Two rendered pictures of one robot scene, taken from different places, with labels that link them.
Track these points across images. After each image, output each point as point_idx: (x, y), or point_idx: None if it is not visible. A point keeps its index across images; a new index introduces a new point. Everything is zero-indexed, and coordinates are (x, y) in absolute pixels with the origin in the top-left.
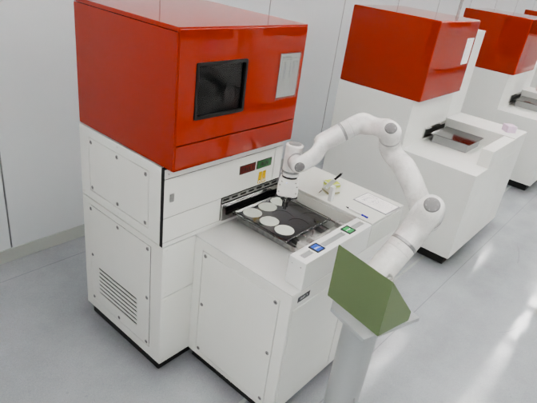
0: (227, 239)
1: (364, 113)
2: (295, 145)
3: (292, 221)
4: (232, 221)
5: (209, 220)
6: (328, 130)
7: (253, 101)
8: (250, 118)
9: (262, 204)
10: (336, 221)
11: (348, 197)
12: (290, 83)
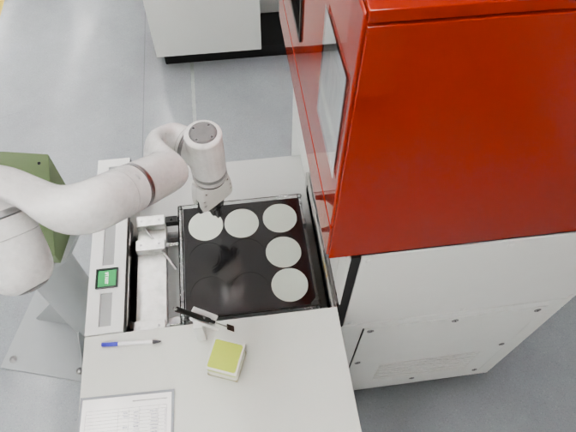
0: (266, 182)
1: (82, 192)
2: (195, 126)
3: (219, 255)
4: (306, 214)
5: (305, 166)
6: (151, 156)
7: (306, 52)
8: (303, 79)
9: (296, 249)
10: (163, 319)
11: (185, 387)
12: (330, 126)
